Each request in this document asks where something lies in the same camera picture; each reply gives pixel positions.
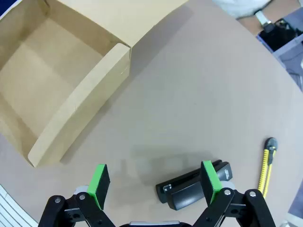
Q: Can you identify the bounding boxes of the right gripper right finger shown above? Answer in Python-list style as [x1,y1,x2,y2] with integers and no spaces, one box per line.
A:
[192,160,277,227]

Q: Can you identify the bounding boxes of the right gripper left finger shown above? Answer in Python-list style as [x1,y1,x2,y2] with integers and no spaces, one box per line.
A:
[39,164,116,227]

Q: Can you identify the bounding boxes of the black stapler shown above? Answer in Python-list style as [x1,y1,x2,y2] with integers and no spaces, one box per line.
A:
[155,159,234,211]

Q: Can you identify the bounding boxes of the person's left forearm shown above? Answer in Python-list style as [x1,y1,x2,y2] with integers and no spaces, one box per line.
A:
[265,0,303,17]

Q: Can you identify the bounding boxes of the brown cardboard box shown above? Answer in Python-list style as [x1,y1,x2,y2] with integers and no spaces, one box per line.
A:
[0,0,190,168]

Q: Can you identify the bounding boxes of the person's left hand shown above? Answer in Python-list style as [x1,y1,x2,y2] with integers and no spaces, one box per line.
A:
[236,16,263,36]

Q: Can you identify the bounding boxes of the yellow black utility knife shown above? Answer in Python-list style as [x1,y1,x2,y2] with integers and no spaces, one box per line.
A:
[257,137,278,198]

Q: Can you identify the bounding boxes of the white ribbed panel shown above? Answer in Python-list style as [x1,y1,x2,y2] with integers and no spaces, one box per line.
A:
[0,184,39,227]

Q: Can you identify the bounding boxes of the white wrist watch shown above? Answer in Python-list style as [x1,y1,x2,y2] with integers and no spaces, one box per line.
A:
[255,10,272,33]

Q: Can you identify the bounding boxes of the person in white jacket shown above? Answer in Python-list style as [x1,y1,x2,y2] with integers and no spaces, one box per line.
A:
[212,0,273,20]

